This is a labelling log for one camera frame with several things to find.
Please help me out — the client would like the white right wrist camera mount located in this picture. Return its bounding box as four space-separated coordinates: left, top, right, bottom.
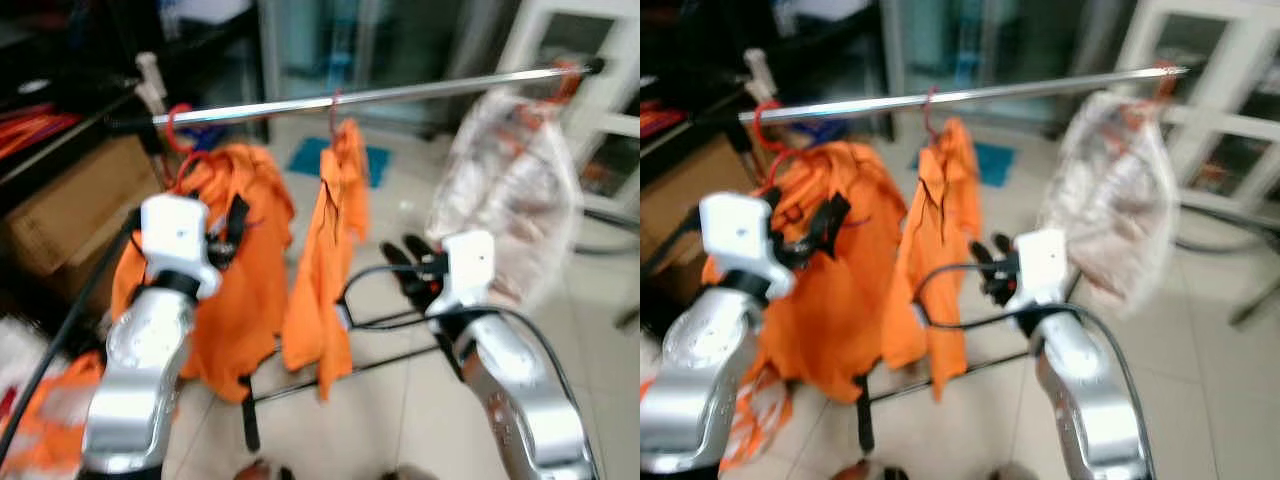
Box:
1003 227 1070 317
428 229 499 317

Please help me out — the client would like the orange polo shirt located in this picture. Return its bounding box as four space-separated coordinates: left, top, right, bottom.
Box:
281 118 372 403
108 142 298 406
700 140 909 406
880 116 983 403

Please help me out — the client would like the orange plastic bag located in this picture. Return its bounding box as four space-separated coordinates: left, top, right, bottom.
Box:
718 368 798 471
0 350 107 477

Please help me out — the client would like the orange plastic hanger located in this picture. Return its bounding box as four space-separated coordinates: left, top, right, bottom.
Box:
528 60 589 131
1128 60 1183 131

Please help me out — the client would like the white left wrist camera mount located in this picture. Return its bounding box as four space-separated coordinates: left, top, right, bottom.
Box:
138 193 224 299
697 191 797 302

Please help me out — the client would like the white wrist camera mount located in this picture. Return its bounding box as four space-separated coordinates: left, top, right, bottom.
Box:
138 193 224 299
697 191 797 302
428 229 499 317
1003 227 1070 317

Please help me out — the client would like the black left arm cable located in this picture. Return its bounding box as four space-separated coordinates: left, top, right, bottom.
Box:
0 208 143 463
645 205 704 276

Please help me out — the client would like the chrome clothes rail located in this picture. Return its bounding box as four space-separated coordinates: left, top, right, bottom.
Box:
700 63 1193 128
108 58 607 133

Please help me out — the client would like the white plastic post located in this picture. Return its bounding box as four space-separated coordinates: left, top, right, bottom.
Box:
744 47 778 108
134 51 168 113

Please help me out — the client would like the brown cardboard box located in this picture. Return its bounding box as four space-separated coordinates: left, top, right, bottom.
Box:
0 133 163 279
640 133 769 273

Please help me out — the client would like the blue floor mat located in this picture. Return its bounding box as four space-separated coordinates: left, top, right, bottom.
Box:
912 140 1017 189
288 138 393 189

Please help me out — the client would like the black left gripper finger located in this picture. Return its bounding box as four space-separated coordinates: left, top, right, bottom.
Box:
226 194 252 251
805 192 853 253

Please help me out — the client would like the white pinkish garment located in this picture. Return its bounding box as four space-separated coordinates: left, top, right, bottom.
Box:
424 88 583 313
1035 88 1183 319

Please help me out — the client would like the black clothes rack frame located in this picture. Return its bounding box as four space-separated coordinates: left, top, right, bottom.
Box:
238 300 471 453
855 300 1083 457

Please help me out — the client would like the black vacuum hose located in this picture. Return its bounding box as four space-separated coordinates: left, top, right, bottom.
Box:
1172 203 1280 258
578 203 641 258

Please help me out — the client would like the white glass door cabinet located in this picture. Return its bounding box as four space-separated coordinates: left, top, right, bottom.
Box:
1108 0 1280 201
497 0 641 201

